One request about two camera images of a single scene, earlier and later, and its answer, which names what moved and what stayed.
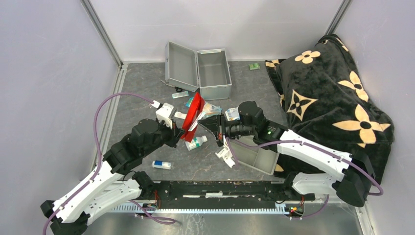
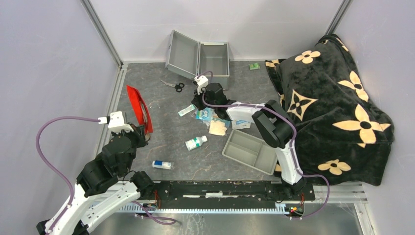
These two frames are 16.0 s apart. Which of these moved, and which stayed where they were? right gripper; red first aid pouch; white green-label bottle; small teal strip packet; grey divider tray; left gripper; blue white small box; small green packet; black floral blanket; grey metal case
Moved: right gripper; small teal strip packet; left gripper; grey metal case; red first aid pouch
Stayed: blue white small box; grey divider tray; white green-label bottle; small green packet; black floral blanket
